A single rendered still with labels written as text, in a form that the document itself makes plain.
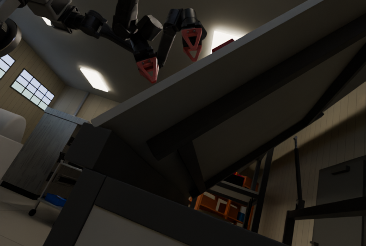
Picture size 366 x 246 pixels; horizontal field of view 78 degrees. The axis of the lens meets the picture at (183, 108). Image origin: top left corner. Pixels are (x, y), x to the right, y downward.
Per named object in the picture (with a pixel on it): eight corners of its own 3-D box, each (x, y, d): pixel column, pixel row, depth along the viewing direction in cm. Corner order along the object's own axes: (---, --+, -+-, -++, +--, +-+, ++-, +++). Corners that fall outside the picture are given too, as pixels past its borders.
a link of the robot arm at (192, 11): (177, 11, 84) (191, 3, 82) (186, 23, 90) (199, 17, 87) (179, 23, 81) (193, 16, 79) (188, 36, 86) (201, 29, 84)
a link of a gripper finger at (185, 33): (204, 59, 77) (201, 39, 81) (204, 43, 71) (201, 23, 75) (184, 61, 77) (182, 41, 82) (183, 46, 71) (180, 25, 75)
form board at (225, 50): (184, 200, 140) (183, 197, 141) (314, 117, 153) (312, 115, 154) (93, 128, 36) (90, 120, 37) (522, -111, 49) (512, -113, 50)
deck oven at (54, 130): (41, 204, 439) (88, 120, 510) (-6, 184, 456) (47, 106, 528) (74, 206, 568) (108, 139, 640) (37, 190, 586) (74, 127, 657)
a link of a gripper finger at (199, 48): (204, 64, 79) (201, 44, 84) (204, 50, 73) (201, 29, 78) (184, 66, 79) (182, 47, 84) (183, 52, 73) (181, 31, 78)
